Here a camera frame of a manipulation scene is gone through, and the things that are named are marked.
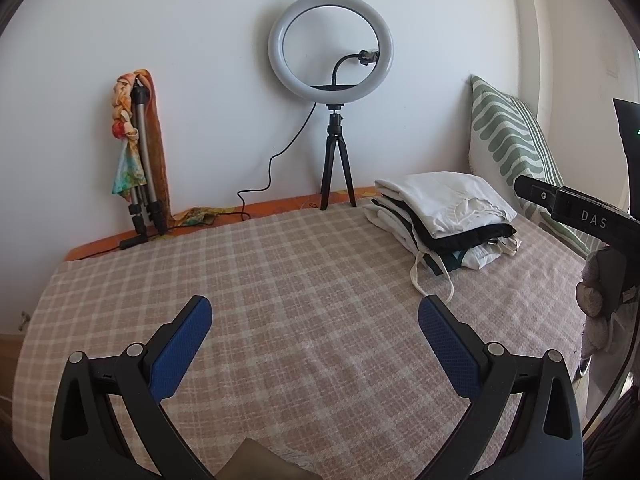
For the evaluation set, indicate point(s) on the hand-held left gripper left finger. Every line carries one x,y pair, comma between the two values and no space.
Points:
180,345

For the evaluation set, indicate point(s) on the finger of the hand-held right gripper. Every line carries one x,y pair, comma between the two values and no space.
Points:
535,191

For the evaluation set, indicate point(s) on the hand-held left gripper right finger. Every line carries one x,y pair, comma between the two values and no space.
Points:
450,350

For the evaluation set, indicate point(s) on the person's right hand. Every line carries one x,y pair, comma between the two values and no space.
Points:
592,285

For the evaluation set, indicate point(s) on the green patterned pillow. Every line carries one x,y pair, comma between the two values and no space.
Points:
505,130

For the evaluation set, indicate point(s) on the black garment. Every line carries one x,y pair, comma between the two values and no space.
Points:
475,235

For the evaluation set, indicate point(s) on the white folded garment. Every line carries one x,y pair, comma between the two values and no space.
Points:
482,256

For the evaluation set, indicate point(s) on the dark green garment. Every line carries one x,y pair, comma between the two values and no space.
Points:
452,260

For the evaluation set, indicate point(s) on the orange bed sheet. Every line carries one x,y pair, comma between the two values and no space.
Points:
90,251

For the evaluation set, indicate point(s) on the yellow patterned cloth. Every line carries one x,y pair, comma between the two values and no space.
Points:
197,216

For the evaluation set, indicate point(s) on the pink plaid blanket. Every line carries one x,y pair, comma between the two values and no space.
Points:
300,285

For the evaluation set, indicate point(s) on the white tote bag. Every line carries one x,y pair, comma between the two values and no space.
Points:
385,220

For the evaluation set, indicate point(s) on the silver tripod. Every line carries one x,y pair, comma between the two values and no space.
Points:
145,160

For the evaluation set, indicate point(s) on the colourful scarf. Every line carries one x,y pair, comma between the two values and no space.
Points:
125,160

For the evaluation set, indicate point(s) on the black mini tripod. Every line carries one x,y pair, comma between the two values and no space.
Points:
332,160

